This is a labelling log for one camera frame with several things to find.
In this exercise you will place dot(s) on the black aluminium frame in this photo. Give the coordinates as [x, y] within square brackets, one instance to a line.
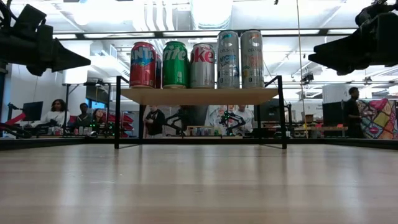
[367, 143]

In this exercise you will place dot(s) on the black ceiling-mounted device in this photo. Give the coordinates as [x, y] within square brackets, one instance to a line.
[308, 77]

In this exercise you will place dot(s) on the black background monitor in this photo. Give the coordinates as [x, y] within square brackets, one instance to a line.
[270, 112]
[32, 111]

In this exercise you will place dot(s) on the black background robot arm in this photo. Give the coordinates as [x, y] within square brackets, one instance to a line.
[231, 119]
[177, 119]

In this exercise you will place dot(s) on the silver Diet Coke can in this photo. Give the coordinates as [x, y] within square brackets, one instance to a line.
[202, 71]

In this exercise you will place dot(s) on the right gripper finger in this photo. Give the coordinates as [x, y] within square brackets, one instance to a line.
[342, 56]

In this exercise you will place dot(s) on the colourful patchwork quilt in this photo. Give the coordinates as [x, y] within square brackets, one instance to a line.
[379, 118]

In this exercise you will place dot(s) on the green Sprite can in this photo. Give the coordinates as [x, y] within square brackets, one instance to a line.
[175, 68]

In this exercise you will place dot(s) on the long ceiling light bar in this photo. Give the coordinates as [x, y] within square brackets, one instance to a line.
[280, 31]

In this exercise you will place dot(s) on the red stacked bins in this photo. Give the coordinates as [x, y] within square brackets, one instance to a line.
[127, 119]

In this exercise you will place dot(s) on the seated person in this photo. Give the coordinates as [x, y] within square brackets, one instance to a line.
[98, 117]

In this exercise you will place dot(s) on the slim Celsius Arctic Vibe can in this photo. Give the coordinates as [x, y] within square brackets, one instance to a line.
[228, 62]
[252, 62]

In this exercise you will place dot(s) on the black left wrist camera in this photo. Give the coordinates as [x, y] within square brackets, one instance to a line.
[29, 21]

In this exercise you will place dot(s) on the wooden shelf black metal legs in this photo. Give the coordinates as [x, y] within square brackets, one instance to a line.
[199, 96]

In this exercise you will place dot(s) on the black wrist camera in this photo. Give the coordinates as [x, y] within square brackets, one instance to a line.
[370, 14]
[29, 21]

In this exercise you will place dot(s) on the colourful poster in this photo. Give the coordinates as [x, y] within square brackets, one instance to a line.
[214, 118]

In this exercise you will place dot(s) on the black background cabinet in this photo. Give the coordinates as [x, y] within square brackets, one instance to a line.
[332, 116]

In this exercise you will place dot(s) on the black-legged background table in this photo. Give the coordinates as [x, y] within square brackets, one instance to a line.
[66, 102]

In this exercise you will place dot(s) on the red padded bar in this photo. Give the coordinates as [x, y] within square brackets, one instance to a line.
[15, 119]

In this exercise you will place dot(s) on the cardboard box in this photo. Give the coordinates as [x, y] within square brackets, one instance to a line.
[308, 118]

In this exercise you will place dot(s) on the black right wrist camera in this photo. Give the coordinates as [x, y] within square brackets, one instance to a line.
[370, 14]

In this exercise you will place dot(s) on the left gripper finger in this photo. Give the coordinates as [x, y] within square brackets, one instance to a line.
[66, 57]

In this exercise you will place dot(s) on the large white round duct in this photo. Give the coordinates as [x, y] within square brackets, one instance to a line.
[211, 15]

